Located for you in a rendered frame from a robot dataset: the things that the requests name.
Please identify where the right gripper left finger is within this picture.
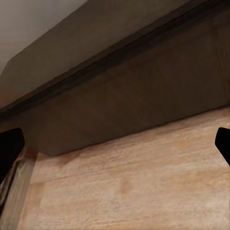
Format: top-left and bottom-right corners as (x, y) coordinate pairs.
(0, 128), (25, 185)

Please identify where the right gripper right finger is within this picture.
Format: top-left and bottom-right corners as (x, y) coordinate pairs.
(214, 127), (230, 165)

